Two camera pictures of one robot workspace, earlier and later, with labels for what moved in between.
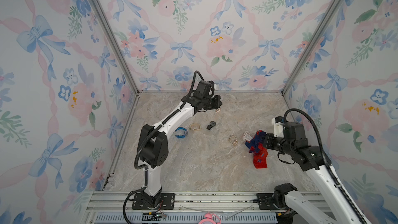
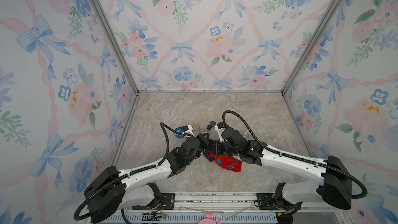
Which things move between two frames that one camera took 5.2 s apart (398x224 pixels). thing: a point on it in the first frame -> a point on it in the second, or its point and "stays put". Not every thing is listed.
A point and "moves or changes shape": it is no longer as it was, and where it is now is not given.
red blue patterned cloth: (257, 148) moves or changes shape
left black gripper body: (212, 103) -> (202, 144)
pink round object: (208, 219) stays put
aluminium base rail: (185, 201) stays put
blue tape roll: (183, 136) stays put
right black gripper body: (273, 142) -> (221, 148)
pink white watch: (247, 136) stays put
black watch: (212, 124) stays put
